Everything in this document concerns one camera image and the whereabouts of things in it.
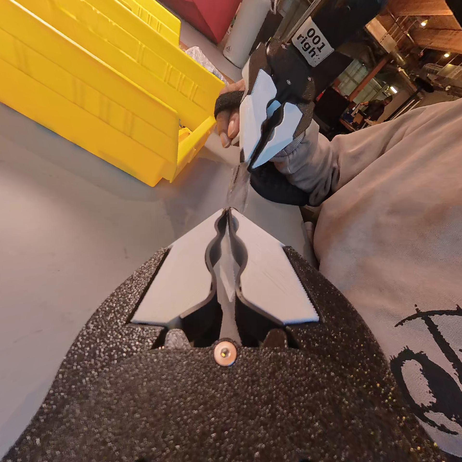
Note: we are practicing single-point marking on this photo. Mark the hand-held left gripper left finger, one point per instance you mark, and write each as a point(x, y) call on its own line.
point(173, 289)

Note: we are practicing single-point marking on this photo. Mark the small clear bag white label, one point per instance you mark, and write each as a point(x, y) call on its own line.
point(228, 278)

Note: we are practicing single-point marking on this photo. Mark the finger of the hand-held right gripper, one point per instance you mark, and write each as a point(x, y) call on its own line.
point(285, 126)
point(254, 108)

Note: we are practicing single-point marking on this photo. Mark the grey desk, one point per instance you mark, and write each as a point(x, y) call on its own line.
point(86, 238)

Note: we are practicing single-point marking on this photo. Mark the clear plastic bag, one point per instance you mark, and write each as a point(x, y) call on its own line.
point(206, 65)

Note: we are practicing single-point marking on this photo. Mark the yellow bin with bricks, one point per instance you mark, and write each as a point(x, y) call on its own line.
point(155, 18)
point(86, 101)

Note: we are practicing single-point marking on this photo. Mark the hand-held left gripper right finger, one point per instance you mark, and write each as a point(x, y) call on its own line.
point(278, 289)

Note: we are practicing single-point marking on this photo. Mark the person's right hand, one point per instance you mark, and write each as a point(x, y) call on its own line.
point(229, 130)

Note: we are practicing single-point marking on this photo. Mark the black wrist rest pad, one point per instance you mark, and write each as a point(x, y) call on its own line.
point(278, 189)

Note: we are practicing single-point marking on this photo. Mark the person's right forearm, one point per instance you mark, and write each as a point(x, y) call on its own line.
point(346, 159)

